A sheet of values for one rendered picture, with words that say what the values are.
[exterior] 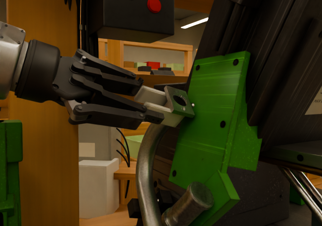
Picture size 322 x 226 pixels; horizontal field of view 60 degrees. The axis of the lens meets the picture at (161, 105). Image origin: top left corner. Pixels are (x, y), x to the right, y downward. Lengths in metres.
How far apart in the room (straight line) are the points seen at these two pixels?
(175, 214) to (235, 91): 0.18
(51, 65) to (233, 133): 0.24
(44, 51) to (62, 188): 0.40
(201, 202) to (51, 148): 0.40
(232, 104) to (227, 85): 0.03
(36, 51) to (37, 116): 0.31
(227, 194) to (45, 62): 0.27
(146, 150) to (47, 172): 0.27
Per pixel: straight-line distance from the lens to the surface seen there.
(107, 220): 0.82
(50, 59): 0.36
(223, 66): 0.42
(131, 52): 11.50
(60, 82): 0.37
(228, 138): 0.38
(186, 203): 0.37
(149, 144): 0.48
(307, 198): 0.48
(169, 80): 0.87
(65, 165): 0.68
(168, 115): 0.43
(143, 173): 0.48
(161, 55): 12.16
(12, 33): 0.36
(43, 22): 0.67
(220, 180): 0.38
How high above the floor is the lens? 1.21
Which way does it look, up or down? 2 degrees down
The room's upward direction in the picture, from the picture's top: straight up
